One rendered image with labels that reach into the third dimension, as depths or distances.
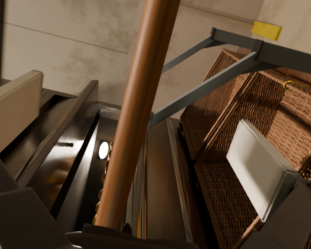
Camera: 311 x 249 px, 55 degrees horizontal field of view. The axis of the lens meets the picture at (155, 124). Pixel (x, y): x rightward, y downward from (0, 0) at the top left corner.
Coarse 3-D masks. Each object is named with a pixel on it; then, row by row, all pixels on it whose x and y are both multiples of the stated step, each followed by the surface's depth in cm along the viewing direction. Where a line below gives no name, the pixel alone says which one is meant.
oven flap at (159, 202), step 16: (160, 128) 168; (160, 144) 149; (160, 160) 133; (176, 160) 128; (160, 176) 121; (176, 176) 116; (160, 192) 110; (176, 192) 109; (160, 208) 101; (176, 208) 100; (160, 224) 94; (176, 224) 93; (192, 240) 84
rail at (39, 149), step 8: (80, 96) 143; (72, 104) 131; (64, 120) 113; (56, 128) 105; (48, 136) 98; (40, 144) 92; (40, 152) 88; (32, 160) 83; (24, 168) 78; (16, 176) 75
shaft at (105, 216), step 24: (168, 0) 26; (144, 24) 27; (168, 24) 26; (144, 48) 27; (144, 72) 28; (144, 96) 28; (120, 120) 30; (144, 120) 30; (120, 144) 30; (120, 168) 31; (120, 192) 32; (96, 216) 35; (120, 216) 34
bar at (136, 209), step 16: (224, 32) 109; (192, 48) 111; (256, 48) 65; (272, 48) 64; (288, 48) 64; (176, 64) 113; (240, 64) 66; (256, 64) 66; (272, 64) 67; (288, 64) 65; (304, 64) 65; (208, 80) 68; (224, 80) 67; (192, 96) 68; (160, 112) 69; (176, 112) 69; (144, 144) 55; (144, 160) 50; (144, 176) 45; (144, 192) 41; (128, 208) 37; (144, 208) 38; (128, 224) 34; (144, 224) 35
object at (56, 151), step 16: (96, 80) 177; (96, 96) 174; (80, 112) 130; (96, 112) 179; (64, 128) 105; (80, 128) 133; (48, 144) 93; (64, 144) 105; (80, 144) 136; (48, 160) 88; (64, 160) 107; (32, 176) 75; (48, 176) 89; (64, 176) 109; (48, 192) 90; (48, 208) 92
